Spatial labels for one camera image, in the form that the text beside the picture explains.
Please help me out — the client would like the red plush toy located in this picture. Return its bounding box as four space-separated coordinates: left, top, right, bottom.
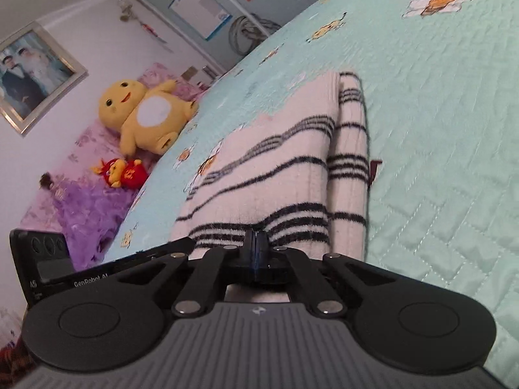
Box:
90 158 149 189

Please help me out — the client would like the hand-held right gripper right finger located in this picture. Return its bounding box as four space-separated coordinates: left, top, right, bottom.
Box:
255 230 396 317

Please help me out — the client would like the sliding-door wardrobe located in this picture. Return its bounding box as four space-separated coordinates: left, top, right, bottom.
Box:
109 0 366 76

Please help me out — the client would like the mint bee-print quilted bedspread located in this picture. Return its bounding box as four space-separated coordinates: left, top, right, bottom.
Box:
101 0 519 377

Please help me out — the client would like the framed picture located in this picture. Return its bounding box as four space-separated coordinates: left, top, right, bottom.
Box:
0 22 88 136

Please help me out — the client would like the white black-striped knit sweater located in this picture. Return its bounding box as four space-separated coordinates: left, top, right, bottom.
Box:
168 71 371 302

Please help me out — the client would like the red hanging ornament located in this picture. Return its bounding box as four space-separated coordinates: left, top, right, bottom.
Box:
117 0 175 53

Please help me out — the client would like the purple fluffy cloth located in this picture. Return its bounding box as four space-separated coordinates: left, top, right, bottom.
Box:
20 178 139 272

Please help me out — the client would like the blue-bordered poster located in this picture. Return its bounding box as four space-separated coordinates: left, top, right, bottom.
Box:
168 0 233 42

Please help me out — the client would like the yellow plush toy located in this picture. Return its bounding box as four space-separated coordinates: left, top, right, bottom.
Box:
98 79 199 157

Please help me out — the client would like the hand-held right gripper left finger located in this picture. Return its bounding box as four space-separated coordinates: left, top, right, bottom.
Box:
115 229 257 317

